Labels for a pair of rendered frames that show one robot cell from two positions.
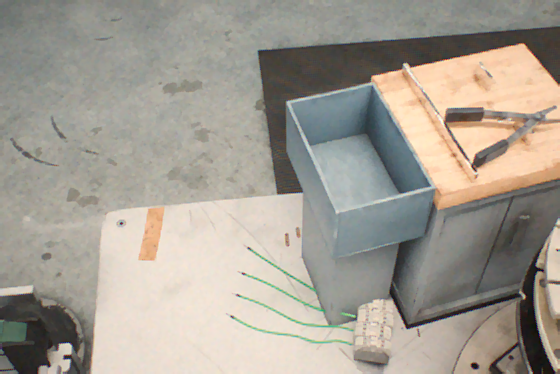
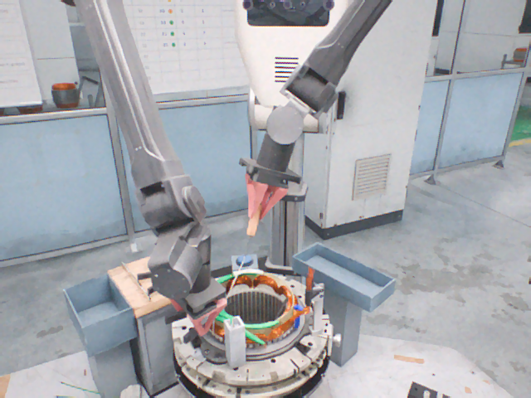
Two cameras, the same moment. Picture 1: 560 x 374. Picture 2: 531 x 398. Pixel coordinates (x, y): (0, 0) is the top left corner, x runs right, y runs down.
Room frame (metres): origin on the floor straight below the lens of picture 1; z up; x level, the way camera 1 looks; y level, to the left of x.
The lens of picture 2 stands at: (-0.36, -0.18, 1.68)
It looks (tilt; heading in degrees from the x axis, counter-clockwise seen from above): 26 degrees down; 340
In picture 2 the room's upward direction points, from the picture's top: straight up
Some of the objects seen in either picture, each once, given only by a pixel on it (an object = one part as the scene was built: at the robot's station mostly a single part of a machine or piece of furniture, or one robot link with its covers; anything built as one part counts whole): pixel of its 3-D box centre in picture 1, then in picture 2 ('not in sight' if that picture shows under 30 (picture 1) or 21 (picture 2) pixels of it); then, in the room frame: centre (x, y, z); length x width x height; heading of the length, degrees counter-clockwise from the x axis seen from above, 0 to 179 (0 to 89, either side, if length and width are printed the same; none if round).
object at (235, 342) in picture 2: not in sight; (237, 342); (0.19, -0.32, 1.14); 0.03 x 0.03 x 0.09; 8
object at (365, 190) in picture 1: (348, 221); (106, 344); (0.51, -0.08, 0.92); 0.17 x 0.11 x 0.28; 17
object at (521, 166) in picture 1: (484, 119); (160, 278); (0.55, -0.23, 1.05); 0.20 x 0.19 x 0.02; 107
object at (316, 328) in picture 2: not in sight; (317, 308); (0.21, -0.49, 1.15); 0.03 x 0.02 x 0.12; 90
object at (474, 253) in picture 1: (460, 199); (166, 322); (0.55, -0.23, 0.91); 0.19 x 0.19 x 0.26; 17
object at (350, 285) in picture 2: not in sight; (338, 310); (0.43, -0.67, 0.92); 0.25 x 0.11 x 0.28; 25
